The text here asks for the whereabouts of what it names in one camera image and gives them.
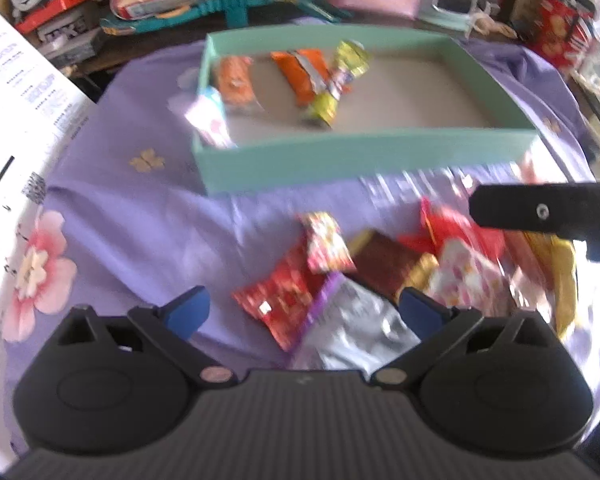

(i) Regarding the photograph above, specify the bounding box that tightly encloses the red spotted snack packet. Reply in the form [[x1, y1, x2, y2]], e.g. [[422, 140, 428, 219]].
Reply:
[[232, 240, 326, 352]]

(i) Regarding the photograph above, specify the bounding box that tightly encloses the green cardboard box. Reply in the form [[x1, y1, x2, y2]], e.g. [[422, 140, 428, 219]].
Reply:
[[190, 24, 541, 196]]

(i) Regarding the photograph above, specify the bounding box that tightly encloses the silver purple snack packet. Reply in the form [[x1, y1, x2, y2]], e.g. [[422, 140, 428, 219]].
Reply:
[[290, 272, 421, 373]]

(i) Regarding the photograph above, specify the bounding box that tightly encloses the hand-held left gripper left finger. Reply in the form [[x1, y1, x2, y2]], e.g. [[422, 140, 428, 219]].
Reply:
[[55, 285, 240, 391]]

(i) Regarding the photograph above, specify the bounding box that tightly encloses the orange silver snack packet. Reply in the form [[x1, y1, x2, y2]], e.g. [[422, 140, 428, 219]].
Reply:
[[271, 49, 331, 107]]

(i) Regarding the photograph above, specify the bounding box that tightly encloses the grey toy block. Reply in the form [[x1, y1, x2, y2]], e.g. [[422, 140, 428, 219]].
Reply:
[[37, 15, 103, 66]]

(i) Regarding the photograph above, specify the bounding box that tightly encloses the yellow green candy packet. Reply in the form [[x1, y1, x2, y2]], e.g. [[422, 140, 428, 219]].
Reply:
[[302, 40, 371, 131]]

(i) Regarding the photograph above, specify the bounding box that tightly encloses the plain red snack packet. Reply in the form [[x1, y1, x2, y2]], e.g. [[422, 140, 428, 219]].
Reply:
[[397, 199, 506, 261]]

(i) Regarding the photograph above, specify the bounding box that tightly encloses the white instruction sheet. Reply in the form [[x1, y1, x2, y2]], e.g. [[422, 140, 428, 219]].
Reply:
[[0, 2, 98, 471]]

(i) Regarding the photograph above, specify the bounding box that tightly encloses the brown chocolate packet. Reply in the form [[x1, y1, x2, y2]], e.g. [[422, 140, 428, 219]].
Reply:
[[347, 230, 438, 303]]

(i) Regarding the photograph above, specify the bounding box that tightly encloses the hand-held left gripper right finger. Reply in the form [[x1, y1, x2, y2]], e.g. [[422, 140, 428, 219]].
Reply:
[[369, 287, 556, 391]]

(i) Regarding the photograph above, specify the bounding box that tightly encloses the yellow red fries packet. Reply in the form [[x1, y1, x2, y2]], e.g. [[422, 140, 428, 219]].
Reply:
[[522, 232, 578, 338]]

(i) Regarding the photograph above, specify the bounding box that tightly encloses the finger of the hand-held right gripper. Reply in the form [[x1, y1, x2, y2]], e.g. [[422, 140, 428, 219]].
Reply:
[[469, 183, 600, 262]]

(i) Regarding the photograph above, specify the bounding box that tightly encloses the beige cloth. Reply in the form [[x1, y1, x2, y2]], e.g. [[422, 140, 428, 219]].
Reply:
[[467, 10, 518, 41]]

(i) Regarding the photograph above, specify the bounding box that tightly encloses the purple flower cloth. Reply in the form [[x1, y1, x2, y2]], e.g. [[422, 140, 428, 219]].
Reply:
[[5, 35, 600, 461]]

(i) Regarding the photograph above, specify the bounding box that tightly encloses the red biscuit box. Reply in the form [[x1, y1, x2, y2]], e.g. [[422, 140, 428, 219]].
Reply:
[[510, 0, 596, 73]]

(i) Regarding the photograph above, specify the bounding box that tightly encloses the pink white snack packet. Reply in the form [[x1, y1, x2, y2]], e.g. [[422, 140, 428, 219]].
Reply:
[[185, 86, 238, 150]]

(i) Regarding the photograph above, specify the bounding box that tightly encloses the small red patterned packet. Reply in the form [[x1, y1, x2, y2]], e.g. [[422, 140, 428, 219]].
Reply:
[[300, 211, 357, 275]]

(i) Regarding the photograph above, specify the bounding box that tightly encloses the clear pink tube packet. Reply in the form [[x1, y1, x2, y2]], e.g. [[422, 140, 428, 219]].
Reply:
[[505, 232, 553, 321]]

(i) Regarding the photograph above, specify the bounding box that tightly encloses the small orange snack packet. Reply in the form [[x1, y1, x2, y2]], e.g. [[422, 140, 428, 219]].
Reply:
[[215, 55, 261, 111]]

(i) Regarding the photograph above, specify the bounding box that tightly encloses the white pink hearts packet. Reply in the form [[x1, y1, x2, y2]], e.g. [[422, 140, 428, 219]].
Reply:
[[425, 240, 516, 318]]

